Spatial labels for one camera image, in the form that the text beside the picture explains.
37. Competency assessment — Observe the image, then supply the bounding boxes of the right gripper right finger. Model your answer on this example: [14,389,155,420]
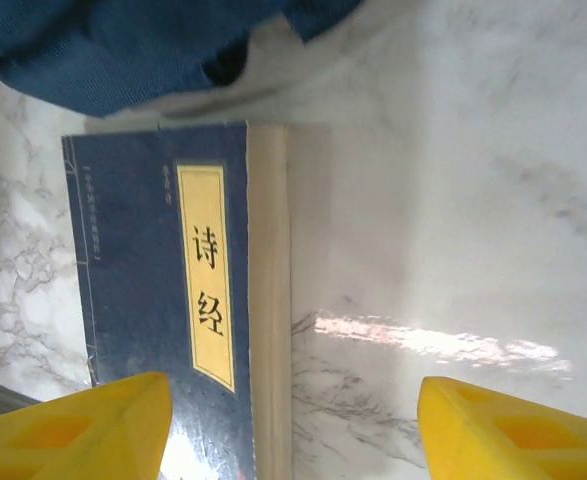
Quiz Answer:
[417,375,587,480]

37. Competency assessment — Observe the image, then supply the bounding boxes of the dark blue paperback book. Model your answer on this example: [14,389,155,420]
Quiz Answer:
[61,119,294,480]

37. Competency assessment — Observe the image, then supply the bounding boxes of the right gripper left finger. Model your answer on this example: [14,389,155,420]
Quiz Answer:
[0,371,174,480]

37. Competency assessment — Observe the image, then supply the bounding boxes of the navy blue backpack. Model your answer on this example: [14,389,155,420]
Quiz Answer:
[0,0,364,119]

